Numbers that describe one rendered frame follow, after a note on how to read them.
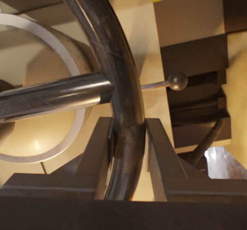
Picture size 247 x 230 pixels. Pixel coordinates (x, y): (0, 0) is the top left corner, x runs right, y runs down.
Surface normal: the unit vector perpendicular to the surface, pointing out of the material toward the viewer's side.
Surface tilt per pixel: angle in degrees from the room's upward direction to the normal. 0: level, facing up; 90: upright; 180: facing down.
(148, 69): 90
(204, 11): 90
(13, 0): 90
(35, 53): 113
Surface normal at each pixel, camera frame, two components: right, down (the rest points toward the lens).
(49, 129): 0.36, 0.55
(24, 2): -0.02, 0.29
